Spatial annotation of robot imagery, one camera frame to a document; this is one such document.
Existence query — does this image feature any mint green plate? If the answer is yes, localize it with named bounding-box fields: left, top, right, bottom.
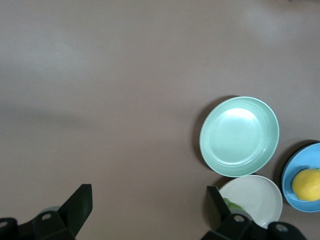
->
left=199, top=96, right=280, bottom=178

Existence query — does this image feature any green lettuce leaf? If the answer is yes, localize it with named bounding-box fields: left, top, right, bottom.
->
left=223, top=197, right=245, bottom=212

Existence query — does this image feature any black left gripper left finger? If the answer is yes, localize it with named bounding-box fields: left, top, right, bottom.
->
left=31, top=183, right=94, bottom=240

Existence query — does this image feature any beige plate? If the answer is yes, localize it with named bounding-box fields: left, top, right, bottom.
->
left=217, top=174, right=284, bottom=230

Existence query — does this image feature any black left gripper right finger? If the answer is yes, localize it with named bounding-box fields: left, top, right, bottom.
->
left=200, top=185, right=254, bottom=240

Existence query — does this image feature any blue plate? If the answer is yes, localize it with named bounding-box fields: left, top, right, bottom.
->
left=280, top=142, right=320, bottom=213

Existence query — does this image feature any yellow lemon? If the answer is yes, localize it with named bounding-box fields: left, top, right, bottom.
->
left=291, top=167, right=320, bottom=202

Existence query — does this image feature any brown table cover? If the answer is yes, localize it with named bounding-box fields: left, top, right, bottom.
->
left=0, top=0, right=320, bottom=240

